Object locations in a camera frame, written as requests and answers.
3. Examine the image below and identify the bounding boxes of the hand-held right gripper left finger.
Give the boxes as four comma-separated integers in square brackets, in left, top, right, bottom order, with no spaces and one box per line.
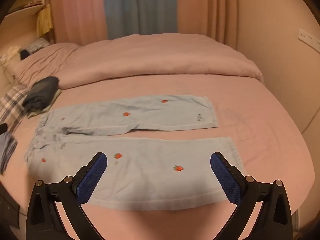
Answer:
[26,152,108,240]

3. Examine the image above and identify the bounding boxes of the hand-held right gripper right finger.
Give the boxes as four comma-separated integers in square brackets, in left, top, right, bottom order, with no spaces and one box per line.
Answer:
[210,151,293,240]

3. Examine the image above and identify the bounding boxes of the light blue strawberry print pants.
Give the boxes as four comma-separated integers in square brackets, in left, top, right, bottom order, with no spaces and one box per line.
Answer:
[24,94,247,211]

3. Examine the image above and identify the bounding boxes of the blue folded jeans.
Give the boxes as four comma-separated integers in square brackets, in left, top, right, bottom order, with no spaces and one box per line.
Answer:
[0,131,18,175]

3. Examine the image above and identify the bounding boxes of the plaid pillow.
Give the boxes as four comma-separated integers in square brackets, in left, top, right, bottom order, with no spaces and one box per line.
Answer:
[0,84,32,133]

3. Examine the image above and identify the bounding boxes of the pink bed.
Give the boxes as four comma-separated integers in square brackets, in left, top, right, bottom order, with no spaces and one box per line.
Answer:
[0,34,316,240]

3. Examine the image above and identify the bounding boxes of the dark folded jeans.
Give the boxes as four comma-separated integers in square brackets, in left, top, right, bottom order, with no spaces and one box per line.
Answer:
[22,76,60,113]

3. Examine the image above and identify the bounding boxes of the pink pillow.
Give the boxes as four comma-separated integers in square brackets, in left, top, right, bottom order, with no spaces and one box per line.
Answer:
[14,42,80,88]

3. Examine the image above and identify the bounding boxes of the white stuffed toy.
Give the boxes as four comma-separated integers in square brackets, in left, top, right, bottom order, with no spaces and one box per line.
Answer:
[0,45,20,63]

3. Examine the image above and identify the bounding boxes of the dark wooden nightstand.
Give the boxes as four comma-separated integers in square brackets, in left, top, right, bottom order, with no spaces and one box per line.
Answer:
[0,185,20,229]

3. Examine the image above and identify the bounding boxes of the striped pillow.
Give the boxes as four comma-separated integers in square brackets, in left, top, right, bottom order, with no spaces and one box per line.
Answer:
[26,38,52,53]

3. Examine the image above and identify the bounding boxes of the yellow cloth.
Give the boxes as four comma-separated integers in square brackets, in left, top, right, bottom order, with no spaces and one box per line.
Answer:
[37,5,54,37]

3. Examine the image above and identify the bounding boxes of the wooden shelf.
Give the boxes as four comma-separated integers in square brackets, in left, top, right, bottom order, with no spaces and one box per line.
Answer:
[0,2,54,43]

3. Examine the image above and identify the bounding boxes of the pink duvet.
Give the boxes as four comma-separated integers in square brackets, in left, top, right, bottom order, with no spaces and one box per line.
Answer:
[56,33,265,90]

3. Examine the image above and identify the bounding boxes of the pink curtain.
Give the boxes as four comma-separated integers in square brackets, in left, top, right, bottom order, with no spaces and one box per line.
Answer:
[175,0,238,50]
[50,0,108,47]

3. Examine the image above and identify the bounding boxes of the blue curtain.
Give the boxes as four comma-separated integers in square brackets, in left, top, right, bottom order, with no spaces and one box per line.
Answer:
[102,0,178,40]

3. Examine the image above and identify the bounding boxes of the white wall socket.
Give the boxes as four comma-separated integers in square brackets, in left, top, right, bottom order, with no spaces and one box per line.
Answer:
[299,29,320,53]

